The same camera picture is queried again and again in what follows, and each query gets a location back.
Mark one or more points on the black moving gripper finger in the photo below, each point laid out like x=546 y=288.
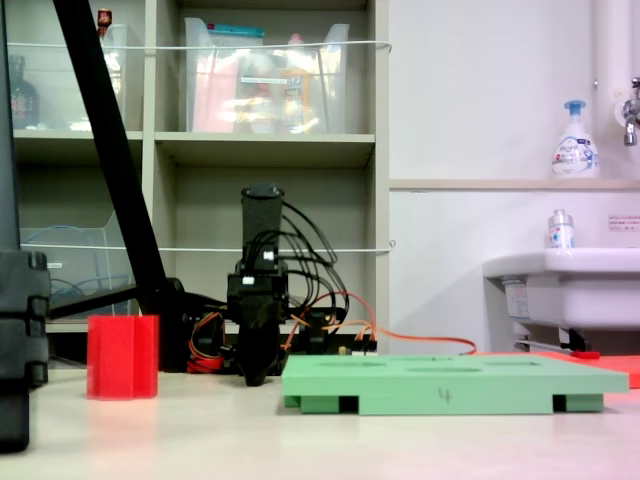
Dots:
x=251 y=350

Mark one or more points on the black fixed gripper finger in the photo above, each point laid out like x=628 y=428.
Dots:
x=270 y=340

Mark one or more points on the red cross columnar block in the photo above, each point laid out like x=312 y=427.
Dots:
x=122 y=357

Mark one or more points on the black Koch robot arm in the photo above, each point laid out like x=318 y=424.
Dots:
x=262 y=215

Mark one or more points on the green shape-hole board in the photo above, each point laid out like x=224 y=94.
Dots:
x=450 y=385

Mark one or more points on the black table clamp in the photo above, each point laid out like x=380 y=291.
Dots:
x=315 y=335

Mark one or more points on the small circuit board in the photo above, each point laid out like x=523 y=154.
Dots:
x=357 y=351

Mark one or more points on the beige shelf unit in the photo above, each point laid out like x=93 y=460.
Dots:
x=265 y=145

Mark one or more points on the orange-label bottle pink cap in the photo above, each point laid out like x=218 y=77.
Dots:
x=296 y=95

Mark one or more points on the large clear plastic bin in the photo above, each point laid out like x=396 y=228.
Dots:
x=225 y=90

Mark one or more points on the notched black stack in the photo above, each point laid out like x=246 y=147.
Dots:
x=20 y=320

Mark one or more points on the blue-topped zip bag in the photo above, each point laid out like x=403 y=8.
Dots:
x=237 y=34

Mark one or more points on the clear bin with bottles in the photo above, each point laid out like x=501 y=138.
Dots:
x=55 y=90

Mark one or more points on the dark grey upright panel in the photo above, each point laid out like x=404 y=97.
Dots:
x=7 y=125

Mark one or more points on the dark glass bottle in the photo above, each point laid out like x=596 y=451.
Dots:
x=22 y=100

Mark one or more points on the white ceramic sink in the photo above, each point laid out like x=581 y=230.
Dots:
x=575 y=295

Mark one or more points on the small clear sanitizer bottle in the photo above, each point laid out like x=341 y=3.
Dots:
x=561 y=232

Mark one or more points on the white blue soap dispenser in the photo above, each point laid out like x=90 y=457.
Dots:
x=575 y=150

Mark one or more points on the metal water faucet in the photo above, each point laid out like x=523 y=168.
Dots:
x=630 y=115

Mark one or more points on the red-print wall sticker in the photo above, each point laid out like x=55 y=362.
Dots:
x=624 y=222

